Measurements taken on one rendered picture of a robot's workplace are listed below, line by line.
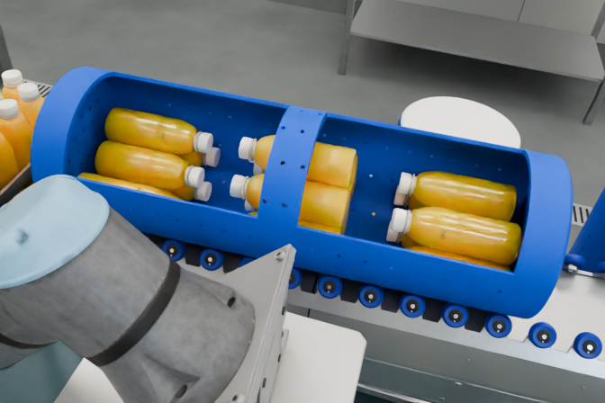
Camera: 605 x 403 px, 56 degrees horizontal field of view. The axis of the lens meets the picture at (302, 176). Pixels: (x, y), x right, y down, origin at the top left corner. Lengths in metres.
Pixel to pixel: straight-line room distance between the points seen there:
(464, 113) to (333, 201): 0.58
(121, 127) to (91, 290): 0.66
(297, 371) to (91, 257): 0.32
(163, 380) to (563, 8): 4.04
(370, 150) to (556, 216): 0.38
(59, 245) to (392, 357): 0.76
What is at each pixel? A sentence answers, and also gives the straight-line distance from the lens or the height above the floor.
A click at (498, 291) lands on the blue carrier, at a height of 1.08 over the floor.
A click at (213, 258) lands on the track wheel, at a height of 0.97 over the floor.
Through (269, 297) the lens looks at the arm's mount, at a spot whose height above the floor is 1.31.
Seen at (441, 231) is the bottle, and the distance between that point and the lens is 0.94.
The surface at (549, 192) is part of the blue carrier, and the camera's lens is 0.93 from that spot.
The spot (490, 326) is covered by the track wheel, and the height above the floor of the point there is 0.96.
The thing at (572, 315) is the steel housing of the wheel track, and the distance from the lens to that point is 1.20.
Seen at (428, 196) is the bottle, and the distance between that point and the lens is 1.03.
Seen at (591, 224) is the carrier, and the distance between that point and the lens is 1.59.
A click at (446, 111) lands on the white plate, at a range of 1.42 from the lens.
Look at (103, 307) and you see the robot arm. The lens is 0.50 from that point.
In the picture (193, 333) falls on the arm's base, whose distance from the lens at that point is 0.53.
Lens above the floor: 1.76
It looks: 39 degrees down
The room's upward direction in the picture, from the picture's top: 5 degrees clockwise
